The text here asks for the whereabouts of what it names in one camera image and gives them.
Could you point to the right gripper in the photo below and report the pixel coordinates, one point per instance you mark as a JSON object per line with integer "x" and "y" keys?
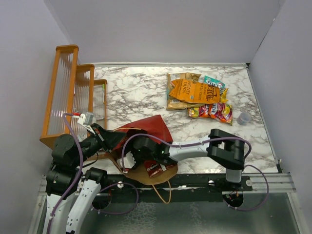
{"x": 138, "y": 161}

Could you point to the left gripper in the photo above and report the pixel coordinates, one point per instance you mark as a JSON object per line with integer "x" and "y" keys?
{"x": 108, "y": 139}

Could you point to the red Doritos chips bag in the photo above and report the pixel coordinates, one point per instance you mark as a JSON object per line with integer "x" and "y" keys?
{"x": 153, "y": 168}

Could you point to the red paper bag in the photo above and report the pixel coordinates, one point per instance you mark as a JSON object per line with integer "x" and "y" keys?
{"x": 154, "y": 126}

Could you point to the gold chips bag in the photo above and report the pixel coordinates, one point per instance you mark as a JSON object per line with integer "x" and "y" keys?
{"x": 174, "y": 104}

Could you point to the orange Kettle honey dijon bag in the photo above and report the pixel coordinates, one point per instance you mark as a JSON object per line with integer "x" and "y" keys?
{"x": 190, "y": 91}

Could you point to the red Fox's fruit candy bag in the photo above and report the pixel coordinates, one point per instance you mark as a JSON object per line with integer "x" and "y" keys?
{"x": 222, "y": 112}

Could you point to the yellow M&M's packet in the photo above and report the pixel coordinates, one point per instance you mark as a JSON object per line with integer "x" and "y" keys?
{"x": 223, "y": 95}

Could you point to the teal Fox's candy bag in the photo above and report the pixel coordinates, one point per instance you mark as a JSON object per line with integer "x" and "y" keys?
{"x": 216, "y": 83}

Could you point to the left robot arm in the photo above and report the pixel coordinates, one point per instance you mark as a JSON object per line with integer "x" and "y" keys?
{"x": 65, "y": 213}

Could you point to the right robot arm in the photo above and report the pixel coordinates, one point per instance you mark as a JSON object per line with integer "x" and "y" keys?
{"x": 224, "y": 148}

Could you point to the red KitKat wrapper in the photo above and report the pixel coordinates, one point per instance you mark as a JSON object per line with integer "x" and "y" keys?
{"x": 167, "y": 167}

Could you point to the orange wooden rack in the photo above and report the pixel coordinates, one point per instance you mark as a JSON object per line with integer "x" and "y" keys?
{"x": 71, "y": 91}

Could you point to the small clear plastic cup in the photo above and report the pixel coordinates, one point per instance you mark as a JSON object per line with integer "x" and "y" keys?
{"x": 244, "y": 118}

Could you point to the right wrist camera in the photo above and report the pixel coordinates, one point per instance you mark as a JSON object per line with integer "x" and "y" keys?
{"x": 127, "y": 163}

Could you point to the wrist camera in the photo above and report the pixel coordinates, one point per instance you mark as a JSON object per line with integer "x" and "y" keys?
{"x": 127, "y": 163}
{"x": 85, "y": 120}

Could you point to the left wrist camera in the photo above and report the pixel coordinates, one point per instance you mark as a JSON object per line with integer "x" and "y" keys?
{"x": 85, "y": 120}

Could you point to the black mounting rail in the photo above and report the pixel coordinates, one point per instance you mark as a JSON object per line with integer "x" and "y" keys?
{"x": 181, "y": 188}

